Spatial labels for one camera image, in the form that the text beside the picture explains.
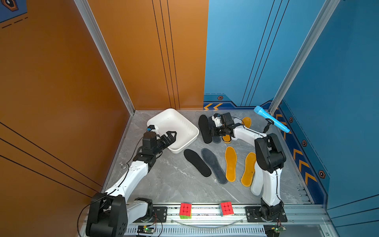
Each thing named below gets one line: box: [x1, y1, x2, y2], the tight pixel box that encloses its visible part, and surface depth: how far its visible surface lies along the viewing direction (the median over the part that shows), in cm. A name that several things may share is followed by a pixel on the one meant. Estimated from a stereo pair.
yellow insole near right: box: [240, 152, 257, 188], surface depth 87 cm
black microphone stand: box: [262, 118, 275, 134], surface depth 93 cm
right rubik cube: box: [219, 201, 235, 217], surface depth 72 cm
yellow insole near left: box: [224, 146, 238, 183], surface depth 93 cm
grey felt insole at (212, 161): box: [200, 148, 228, 185], surface depth 91 cm
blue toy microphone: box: [253, 105, 291, 133], surface depth 88 cm
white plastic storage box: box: [147, 108, 200, 154], surface depth 111 cm
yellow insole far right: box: [241, 116, 252, 129], surface depth 115 cm
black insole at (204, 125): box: [198, 114, 213, 144], surface depth 104 cm
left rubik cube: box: [179, 202, 192, 219], surface depth 72 cm
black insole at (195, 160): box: [183, 148, 212, 178], surface depth 93 cm
